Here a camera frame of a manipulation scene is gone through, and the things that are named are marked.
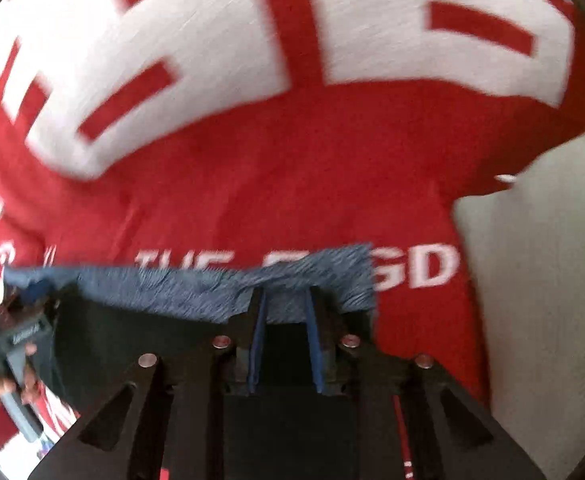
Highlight black pants grey waistband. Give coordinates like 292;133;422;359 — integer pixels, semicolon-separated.
4;244;376;413

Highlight person's left hand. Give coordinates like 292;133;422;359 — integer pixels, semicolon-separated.
0;364;40;404

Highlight grey pillow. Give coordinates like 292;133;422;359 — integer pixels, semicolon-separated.
454;134;585;479

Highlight red blanket white characters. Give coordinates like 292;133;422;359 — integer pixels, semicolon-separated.
0;0;585;480

